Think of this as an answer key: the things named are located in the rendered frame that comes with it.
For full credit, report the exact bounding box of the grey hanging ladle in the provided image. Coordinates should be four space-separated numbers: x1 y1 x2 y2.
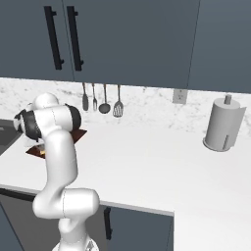
98 83 112 115

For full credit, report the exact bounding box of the brown wooden cutting board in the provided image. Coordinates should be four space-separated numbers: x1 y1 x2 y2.
25 128 88 160

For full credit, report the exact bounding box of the dark grey base cupboard door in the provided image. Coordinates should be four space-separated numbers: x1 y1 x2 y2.
103 206 175 251

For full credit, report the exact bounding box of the dark grey sink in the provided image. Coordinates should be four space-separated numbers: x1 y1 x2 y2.
0 119 24 157

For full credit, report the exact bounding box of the grey hanging fork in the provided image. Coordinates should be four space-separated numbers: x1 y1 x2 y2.
91 82 99 112

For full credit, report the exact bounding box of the grey paper towel holder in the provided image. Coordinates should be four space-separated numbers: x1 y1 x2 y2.
202 94 247 153

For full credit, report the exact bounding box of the grey wall power outlet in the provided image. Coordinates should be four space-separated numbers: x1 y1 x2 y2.
173 88 189 106

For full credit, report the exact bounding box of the grey hanging spatula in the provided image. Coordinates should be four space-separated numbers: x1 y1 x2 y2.
81 81 90 112

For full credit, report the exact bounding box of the grey hanging slotted turner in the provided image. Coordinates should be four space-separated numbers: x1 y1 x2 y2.
112 84 125 119

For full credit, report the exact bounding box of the black base cupboard handle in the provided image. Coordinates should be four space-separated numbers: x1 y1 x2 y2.
103 206 114 241

